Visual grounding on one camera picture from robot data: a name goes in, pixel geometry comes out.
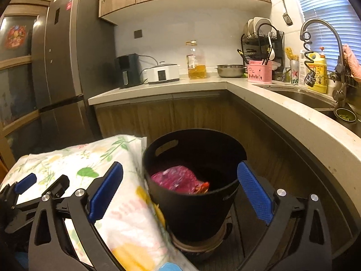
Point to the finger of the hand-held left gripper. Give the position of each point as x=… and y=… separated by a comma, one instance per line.
x=57, y=185
x=25, y=183

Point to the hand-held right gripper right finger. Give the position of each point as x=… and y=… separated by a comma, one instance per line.
x=255, y=194

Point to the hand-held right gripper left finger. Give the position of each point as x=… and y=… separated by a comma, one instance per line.
x=105, y=192

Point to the red plastic bag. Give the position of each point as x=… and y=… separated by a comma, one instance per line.
x=202, y=188

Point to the black round bin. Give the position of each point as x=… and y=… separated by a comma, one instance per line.
x=197, y=211

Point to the pink plastic bag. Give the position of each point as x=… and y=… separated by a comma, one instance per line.
x=174, y=179

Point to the wooden door with glass panels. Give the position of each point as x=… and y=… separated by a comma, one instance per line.
x=17, y=90

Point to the steel sink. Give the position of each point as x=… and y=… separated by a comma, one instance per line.
x=304, y=98

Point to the sink strainer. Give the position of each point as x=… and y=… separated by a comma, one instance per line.
x=345, y=115

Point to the pink utensil basket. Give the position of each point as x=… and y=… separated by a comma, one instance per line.
x=259, y=73

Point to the black air fryer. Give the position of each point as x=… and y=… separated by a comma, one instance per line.
x=127, y=70

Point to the dark steel refrigerator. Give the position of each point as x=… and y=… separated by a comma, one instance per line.
x=73, y=62

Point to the steel mixing bowl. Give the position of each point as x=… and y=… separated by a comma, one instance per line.
x=230, y=71

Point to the beer can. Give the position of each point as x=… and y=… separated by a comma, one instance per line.
x=294, y=73

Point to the white rice cooker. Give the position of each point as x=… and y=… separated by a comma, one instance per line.
x=163, y=74

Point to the yellow detergent bottle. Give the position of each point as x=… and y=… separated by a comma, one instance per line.
x=318, y=73

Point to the cooking oil bottle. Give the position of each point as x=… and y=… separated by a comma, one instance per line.
x=196, y=65

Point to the white ladle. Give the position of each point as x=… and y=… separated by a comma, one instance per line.
x=270, y=52

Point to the red door decoration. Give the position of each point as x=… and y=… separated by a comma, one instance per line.
x=14, y=35

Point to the black dish rack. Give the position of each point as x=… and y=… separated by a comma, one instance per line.
x=251, y=45

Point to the pink cloth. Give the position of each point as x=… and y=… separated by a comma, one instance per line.
x=354, y=62

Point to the white plate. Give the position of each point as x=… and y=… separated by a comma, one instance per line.
x=263, y=24
x=250, y=26

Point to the steel kitchen faucet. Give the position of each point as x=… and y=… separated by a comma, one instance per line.
x=337, y=38

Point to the hanging metal spatula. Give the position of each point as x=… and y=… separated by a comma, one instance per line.
x=287, y=18

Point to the window blinds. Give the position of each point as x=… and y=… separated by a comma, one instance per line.
x=330, y=5

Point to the dark wall socket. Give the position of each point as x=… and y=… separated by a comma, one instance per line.
x=138, y=34

